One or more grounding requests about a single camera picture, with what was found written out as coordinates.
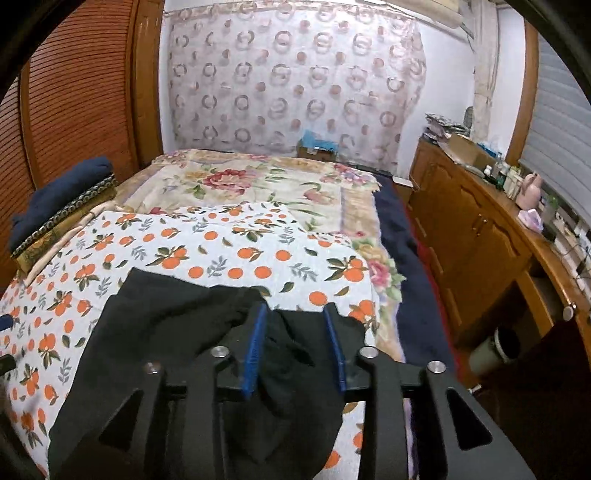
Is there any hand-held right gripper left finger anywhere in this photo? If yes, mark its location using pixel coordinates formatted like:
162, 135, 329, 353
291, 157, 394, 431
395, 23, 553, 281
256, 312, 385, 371
88, 302, 271, 480

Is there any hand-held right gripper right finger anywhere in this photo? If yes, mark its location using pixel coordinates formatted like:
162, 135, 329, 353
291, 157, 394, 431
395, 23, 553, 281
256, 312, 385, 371
323, 305, 539, 480

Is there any black printed T-shirt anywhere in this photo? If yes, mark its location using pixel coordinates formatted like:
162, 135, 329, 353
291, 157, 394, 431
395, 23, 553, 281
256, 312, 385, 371
47, 268, 377, 480

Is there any yellow patterned folded blanket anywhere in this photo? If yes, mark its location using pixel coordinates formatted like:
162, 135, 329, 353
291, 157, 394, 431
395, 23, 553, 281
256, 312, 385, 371
11, 173, 118, 273

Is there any navy bed cover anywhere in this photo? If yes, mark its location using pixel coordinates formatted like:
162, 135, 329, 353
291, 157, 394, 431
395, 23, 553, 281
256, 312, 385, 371
372, 173, 460, 374

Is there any orange fruit print sheet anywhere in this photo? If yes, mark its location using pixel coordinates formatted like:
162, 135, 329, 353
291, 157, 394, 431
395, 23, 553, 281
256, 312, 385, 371
0, 200, 384, 480

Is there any navy folded cloth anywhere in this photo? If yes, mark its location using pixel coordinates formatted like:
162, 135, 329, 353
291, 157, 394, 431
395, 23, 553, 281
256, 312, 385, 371
9, 157, 115, 250

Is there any white cylindrical bin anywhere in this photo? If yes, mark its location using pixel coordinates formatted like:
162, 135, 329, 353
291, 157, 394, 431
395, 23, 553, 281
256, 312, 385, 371
468, 325, 522, 377

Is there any floral blanket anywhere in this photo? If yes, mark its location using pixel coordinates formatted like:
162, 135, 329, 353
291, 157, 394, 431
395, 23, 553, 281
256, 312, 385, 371
113, 150, 407, 365

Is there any wooden cabinet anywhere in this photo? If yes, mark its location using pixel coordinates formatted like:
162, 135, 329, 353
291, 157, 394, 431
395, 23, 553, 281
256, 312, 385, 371
406, 136, 591, 384

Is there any blue box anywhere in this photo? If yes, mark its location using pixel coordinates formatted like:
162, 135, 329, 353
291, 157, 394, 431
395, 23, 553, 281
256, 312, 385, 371
298, 129, 340, 160

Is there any dark chair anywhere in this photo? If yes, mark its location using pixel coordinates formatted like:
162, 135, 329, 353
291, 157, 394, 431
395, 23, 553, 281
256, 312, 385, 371
480, 314, 591, 480

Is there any pink tissue pack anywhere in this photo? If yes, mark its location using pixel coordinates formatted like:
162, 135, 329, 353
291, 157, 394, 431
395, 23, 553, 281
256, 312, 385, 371
518, 209, 546, 233

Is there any cardboard box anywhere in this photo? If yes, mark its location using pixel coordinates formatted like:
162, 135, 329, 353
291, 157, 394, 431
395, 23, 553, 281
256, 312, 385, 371
445, 133, 497, 169

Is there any group of small bottles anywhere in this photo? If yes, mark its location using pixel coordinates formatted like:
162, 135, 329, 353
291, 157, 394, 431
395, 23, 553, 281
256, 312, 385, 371
482, 161, 525, 197

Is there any wooden louvered wardrobe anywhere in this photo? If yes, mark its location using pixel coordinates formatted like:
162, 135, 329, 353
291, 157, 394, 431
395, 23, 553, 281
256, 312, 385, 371
0, 0, 164, 278

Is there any pile of printed papers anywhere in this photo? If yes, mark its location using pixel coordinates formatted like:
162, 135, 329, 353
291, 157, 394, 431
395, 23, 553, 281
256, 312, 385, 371
422, 112, 469, 141

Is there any pink kettle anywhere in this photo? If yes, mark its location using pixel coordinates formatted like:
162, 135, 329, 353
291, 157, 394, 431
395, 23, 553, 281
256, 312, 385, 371
516, 172, 543, 210

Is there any circle pattern curtain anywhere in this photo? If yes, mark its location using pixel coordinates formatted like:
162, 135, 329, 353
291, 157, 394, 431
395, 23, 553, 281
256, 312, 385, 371
166, 2, 426, 174

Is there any grey window blind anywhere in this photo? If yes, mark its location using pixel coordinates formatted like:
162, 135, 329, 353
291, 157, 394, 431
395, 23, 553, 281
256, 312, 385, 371
517, 34, 591, 217

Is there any beige lace curtain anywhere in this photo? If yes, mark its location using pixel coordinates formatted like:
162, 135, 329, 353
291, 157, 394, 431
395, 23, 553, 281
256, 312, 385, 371
473, 0, 502, 139

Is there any wooden window frame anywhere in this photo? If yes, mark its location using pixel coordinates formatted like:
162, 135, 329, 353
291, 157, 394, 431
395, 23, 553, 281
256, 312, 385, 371
505, 21, 541, 164

